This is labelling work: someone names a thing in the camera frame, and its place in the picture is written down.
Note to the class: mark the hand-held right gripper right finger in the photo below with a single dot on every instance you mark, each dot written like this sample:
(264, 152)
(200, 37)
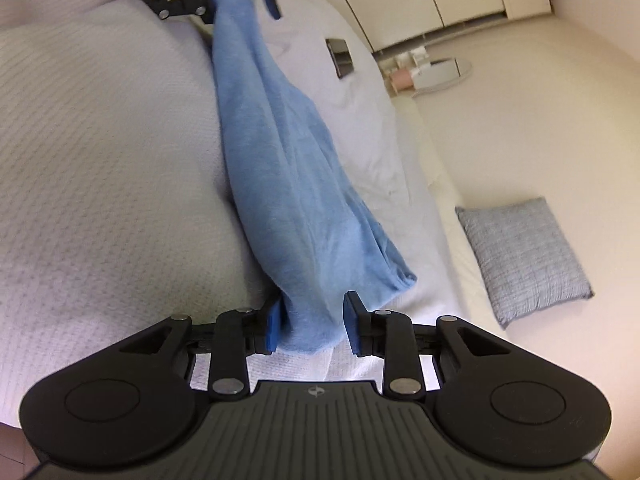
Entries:
(352, 325)

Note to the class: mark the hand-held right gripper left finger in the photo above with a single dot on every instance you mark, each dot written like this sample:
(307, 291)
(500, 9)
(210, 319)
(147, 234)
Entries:
(274, 327)

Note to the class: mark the light blue printed T-shirt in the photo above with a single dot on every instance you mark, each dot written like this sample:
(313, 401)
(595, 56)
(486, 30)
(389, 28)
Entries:
(290, 185)

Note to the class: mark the black smartphone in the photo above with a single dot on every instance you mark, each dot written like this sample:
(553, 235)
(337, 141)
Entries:
(341, 57)

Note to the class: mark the pink box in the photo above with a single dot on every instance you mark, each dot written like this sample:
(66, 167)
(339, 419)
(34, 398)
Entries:
(402, 78)

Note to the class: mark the white low shelf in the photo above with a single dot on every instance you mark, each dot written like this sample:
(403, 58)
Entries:
(420, 60)

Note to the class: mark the grey checked pillow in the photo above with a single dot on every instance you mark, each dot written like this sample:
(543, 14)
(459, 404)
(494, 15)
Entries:
(525, 260)

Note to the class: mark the white bed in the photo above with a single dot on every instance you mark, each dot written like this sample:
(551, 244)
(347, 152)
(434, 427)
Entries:
(100, 160)

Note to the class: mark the round white table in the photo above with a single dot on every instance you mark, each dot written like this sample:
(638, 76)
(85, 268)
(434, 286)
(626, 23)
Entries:
(445, 75)

